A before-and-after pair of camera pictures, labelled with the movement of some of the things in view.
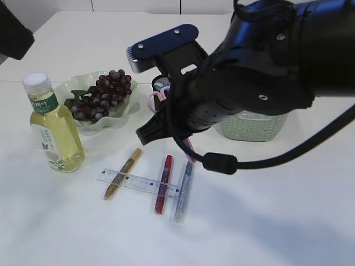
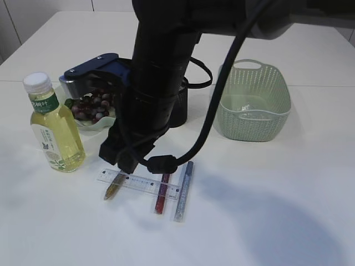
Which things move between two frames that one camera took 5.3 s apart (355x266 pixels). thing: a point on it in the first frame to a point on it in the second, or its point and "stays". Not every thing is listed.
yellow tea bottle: [56, 134] stays
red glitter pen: [161, 198] stays
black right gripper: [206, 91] to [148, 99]
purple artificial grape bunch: [107, 91] stays
